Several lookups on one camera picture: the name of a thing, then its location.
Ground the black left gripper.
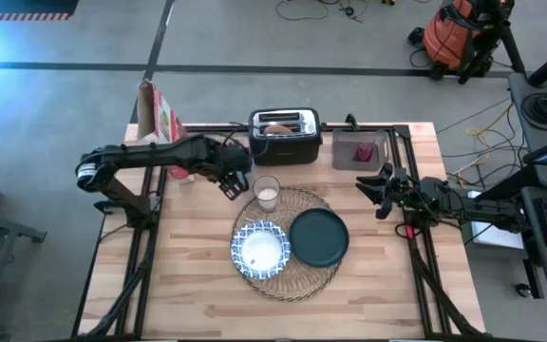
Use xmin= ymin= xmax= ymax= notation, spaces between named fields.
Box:
xmin=204 ymin=141 xmax=255 ymax=201

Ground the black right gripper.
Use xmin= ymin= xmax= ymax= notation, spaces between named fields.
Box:
xmin=354 ymin=162 xmax=427 ymax=220

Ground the clear glass with milk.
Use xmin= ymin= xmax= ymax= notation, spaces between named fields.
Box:
xmin=253 ymin=175 xmax=282 ymax=213

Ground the clear plastic container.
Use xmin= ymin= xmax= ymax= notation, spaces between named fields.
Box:
xmin=331 ymin=128 xmax=391 ymax=172

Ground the black two-slot toaster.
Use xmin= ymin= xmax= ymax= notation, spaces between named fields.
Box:
xmin=247 ymin=106 xmax=324 ymax=167

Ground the blue white patterned bowl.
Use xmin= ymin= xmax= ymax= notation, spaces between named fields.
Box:
xmin=230 ymin=219 xmax=292 ymax=280

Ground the dark green plate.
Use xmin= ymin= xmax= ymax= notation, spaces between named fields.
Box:
xmin=288 ymin=207 xmax=350 ymax=269

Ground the red cereal box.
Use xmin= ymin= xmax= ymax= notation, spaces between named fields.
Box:
xmin=136 ymin=78 xmax=197 ymax=184

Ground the round woven straw placemat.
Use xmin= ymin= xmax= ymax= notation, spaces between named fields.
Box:
xmin=231 ymin=185 xmax=343 ymax=303

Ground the white paper sheet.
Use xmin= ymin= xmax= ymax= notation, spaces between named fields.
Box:
xmin=466 ymin=189 xmax=526 ymax=251

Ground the orange shop vacuum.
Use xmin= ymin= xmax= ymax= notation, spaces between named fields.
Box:
xmin=406 ymin=0 xmax=517 ymax=85

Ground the black mat with hazard stripe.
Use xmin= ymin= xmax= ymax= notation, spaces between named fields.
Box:
xmin=0 ymin=0 xmax=81 ymax=22

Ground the yellow floor cable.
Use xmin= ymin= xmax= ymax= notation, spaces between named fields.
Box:
xmin=451 ymin=102 xmax=518 ymax=178

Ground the black aluminium table frame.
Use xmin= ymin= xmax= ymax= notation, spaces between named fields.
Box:
xmin=71 ymin=122 xmax=489 ymax=341

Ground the black floor cable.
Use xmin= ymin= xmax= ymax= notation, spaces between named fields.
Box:
xmin=274 ymin=0 xmax=368 ymax=24

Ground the coiled black cable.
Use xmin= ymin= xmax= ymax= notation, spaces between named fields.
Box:
xmin=519 ymin=91 xmax=547 ymax=132

